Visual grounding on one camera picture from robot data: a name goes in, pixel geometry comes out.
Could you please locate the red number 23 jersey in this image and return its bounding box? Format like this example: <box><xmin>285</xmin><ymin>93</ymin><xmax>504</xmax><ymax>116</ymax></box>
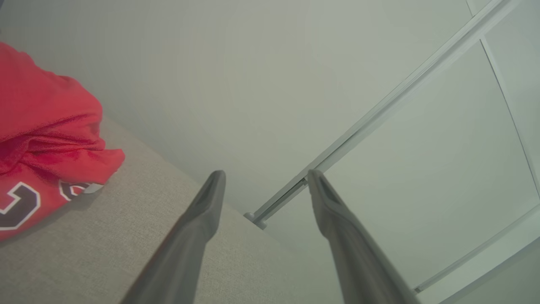
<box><xmin>0</xmin><ymin>41</ymin><xmax>126</xmax><ymax>242</ymax></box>

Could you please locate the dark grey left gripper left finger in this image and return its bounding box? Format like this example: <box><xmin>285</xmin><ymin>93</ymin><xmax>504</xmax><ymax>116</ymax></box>
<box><xmin>120</xmin><ymin>170</ymin><xmax>226</xmax><ymax>304</ymax></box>

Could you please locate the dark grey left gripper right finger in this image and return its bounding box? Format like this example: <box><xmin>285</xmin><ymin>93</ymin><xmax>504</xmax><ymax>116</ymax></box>
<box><xmin>308</xmin><ymin>170</ymin><xmax>422</xmax><ymax>304</ymax></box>

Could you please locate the grey partition post with feet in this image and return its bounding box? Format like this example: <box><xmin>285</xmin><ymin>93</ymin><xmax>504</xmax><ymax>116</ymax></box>
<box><xmin>244</xmin><ymin>0</ymin><xmax>521</xmax><ymax>231</ymax></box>

